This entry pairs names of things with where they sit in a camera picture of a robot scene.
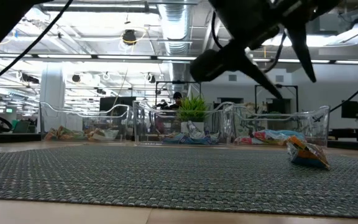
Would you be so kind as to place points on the green bin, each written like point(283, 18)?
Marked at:
point(20, 126)

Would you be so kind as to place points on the white column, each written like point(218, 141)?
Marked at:
point(52, 93)

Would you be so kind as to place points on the black side table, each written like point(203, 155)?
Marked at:
point(353, 134)

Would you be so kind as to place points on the grey woven placemat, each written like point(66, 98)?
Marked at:
point(166, 180)

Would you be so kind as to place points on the green potted plant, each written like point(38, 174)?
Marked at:
point(193, 109)

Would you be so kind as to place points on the black wall box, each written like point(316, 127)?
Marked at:
point(350, 109)

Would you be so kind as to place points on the black metal rig frame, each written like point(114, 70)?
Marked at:
point(179, 82)
point(291, 86)

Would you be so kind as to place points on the grey wall vent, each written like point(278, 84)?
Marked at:
point(280, 78)
point(232, 77)

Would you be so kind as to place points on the black monitor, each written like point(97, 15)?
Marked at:
point(117, 102)

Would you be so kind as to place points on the black hanging ceiling device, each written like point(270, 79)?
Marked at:
point(129, 37)

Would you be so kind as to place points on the overhead LED strip bar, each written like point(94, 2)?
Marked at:
point(64, 56)

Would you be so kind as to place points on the clear plastic bin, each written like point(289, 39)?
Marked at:
point(82, 119)
point(154, 118)
point(315, 124)

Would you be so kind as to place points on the person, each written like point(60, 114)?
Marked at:
point(176, 100)

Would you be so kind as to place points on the silver ventilation duct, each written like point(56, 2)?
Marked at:
point(176, 28)

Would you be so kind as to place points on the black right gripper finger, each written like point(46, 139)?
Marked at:
point(259, 76)
point(301, 49)

